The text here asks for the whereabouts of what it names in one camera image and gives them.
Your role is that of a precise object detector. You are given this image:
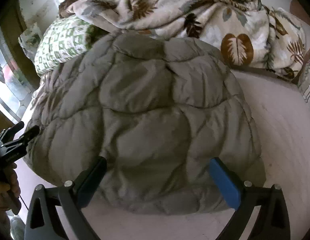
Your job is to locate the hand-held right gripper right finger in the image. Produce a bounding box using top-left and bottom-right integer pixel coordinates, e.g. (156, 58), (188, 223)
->
(209, 157), (291, 240)

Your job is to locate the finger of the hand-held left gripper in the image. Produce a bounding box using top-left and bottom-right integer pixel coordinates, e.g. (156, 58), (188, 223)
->
(16, 125), (40, 147)
(1, 121), (25, 142)

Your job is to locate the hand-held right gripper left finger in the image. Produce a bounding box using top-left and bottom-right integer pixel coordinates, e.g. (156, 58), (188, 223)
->
(24, 156), (108, 240)

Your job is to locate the grey quilted puffer jacket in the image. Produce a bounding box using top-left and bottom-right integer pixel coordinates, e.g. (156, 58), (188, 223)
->
(25, 31), (267, 215)

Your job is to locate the person's left hand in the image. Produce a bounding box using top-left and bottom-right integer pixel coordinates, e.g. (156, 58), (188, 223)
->
(0, 162), (21, 213)

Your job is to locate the patterned glass window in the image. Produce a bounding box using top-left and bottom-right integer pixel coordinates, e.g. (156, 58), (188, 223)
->
(0, 34), (33, 110)

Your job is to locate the small floral pillow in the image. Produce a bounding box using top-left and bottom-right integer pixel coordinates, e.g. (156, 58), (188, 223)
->
(18, 29), (43, 63)

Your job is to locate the green patterned pillow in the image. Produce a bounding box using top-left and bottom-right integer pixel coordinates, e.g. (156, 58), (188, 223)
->
(34, 16), (108, 77)

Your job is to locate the leaf print blanket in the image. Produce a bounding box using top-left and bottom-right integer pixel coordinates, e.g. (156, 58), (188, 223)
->
(58, 0), (307, 82)

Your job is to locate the pink brown cushion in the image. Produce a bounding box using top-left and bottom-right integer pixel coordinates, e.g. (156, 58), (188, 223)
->
(289, 0), (310, 27)

